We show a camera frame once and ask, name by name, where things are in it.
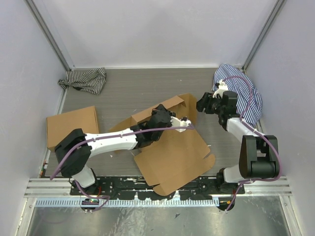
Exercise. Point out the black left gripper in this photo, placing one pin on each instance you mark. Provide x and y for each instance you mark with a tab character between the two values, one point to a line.
161	107

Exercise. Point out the brown cardboard box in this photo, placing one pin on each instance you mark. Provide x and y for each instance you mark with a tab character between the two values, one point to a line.
59	126
178	157

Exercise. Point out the black white striped cloth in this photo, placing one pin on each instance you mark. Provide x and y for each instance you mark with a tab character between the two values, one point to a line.
91	81

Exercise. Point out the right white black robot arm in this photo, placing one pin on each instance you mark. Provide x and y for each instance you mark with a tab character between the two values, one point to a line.
259	158

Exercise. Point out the blue white striped cloth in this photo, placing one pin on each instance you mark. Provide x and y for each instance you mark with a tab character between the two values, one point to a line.
249	101

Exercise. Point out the left aluminium frame post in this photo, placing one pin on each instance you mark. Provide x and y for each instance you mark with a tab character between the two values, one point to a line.
47	26

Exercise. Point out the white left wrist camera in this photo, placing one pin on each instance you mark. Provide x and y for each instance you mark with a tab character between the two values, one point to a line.
181	124

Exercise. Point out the aluminium frame post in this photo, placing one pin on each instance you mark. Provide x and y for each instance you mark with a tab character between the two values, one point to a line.
47	26
279	4

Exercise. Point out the white slotted cable duct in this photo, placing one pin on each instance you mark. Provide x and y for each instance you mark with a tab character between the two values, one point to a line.
84	202

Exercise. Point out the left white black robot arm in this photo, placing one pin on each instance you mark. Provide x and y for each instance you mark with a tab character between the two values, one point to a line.
77	147

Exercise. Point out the folded brown cardboard box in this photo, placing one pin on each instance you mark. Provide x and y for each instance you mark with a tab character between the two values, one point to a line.
59	126

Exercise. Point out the right aluminium frame post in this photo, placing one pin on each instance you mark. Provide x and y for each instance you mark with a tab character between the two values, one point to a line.
279	4

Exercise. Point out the aluminium front rail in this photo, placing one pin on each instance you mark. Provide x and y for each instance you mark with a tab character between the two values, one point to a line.
43	187

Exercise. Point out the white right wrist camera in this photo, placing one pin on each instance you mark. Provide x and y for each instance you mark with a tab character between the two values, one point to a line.
222	87

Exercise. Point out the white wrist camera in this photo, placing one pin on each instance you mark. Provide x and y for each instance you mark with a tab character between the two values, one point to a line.
181	124
222	87

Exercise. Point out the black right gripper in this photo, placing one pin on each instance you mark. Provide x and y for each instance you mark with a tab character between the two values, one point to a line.
205	102

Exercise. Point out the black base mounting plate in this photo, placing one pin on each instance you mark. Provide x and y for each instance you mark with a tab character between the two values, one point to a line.
131	188

